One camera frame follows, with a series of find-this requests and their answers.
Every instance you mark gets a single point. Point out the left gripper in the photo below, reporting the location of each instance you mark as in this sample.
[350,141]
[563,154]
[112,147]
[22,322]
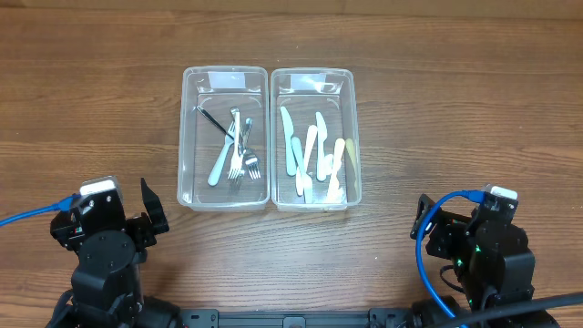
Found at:
[135,228]

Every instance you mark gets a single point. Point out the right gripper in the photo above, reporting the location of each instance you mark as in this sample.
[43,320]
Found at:
[445,234]

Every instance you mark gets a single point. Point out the white plastic fork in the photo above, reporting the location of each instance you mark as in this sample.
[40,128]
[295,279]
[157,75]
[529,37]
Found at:
[215,173]
[236,159]

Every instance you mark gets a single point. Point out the cream plastic knife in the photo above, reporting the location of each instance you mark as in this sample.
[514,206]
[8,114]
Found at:
[335,191]

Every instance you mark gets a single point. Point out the white plastic knife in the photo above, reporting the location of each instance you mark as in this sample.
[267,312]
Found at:
[309,142]

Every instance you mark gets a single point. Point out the light blue plastic knife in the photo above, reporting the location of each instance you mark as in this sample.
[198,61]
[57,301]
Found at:
[288,134]

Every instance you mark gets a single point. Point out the metal fork dark handle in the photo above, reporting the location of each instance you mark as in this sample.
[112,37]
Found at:
[209,117]

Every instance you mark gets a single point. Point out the pale blue plastic knife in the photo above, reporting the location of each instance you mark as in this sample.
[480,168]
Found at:
[303,180]

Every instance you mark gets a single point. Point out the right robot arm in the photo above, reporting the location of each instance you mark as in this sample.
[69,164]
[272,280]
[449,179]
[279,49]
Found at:
[488,253]

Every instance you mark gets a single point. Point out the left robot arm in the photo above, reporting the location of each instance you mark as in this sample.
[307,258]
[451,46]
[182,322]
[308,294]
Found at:
[106,290]

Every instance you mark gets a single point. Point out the left clear plastic container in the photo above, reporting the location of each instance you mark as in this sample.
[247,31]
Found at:
[217,89]

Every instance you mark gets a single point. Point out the clear plastic container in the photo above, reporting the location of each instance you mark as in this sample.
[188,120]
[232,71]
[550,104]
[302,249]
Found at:
[217,89]
[304,91]

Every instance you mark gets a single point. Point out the right clear plastic container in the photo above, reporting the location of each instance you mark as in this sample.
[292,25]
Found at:
[304,91]

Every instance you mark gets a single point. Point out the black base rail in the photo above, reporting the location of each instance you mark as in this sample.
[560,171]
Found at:
[375,317]

